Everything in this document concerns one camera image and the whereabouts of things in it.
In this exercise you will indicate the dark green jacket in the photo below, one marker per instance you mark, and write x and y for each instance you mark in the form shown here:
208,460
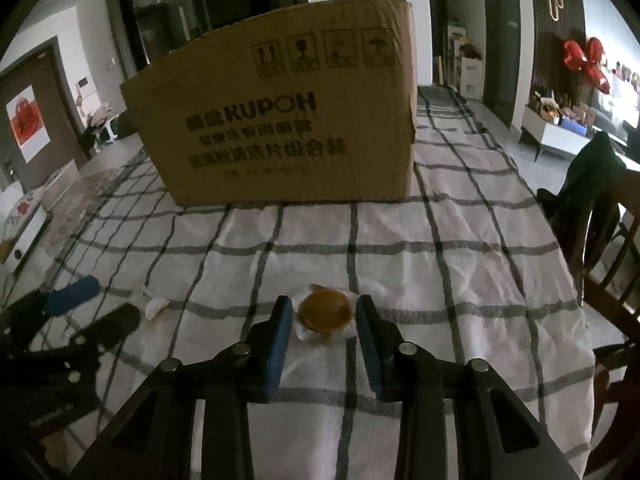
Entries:
590,175

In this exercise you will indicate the dark grey door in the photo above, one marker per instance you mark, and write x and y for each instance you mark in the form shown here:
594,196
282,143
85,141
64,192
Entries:
502,45

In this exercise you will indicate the white tabletop appliance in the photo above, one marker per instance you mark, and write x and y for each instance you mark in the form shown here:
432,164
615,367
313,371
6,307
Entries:
32,242

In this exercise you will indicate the red bow decoration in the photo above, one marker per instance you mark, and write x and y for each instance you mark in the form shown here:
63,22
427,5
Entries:
587,62

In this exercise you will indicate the round yellow pastry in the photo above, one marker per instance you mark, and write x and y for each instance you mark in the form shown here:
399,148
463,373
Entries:
324,310

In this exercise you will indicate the patterned table mat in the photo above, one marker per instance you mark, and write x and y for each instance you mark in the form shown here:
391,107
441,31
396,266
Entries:
95,205

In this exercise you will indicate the small white sweet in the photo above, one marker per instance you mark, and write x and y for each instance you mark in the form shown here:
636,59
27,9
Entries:
155,308

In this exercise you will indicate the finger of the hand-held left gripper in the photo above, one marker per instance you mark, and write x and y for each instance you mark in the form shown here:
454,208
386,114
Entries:
70,295
115,320

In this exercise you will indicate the white plastic basket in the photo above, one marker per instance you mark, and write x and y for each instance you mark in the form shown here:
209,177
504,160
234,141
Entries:
60,185

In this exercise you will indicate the red and white poster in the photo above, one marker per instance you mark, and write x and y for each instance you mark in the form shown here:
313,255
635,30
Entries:
27,117

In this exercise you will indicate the brown wooden chair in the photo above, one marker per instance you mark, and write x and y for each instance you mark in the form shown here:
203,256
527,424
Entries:
615,260

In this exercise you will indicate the white low cabinet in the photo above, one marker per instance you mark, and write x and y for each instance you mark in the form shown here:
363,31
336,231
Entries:
555,135

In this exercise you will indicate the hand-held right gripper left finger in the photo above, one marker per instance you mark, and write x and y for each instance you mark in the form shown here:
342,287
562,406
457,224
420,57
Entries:
277,355

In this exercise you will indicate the white grey checked tablecloth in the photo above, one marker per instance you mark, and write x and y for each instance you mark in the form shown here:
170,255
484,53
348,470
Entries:
450,280

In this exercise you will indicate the white storage shelf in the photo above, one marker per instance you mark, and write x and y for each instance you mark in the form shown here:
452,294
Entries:
102,127

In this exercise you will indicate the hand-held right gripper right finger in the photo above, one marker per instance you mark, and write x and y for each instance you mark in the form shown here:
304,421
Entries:
372,355

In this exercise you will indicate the floral cloth cover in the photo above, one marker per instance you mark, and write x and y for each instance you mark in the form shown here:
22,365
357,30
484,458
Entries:
20,210

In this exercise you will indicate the white carton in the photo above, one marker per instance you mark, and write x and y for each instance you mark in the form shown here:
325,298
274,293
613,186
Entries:
471,77

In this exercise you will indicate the brown cardboard box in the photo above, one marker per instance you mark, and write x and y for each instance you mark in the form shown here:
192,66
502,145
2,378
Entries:
280,160

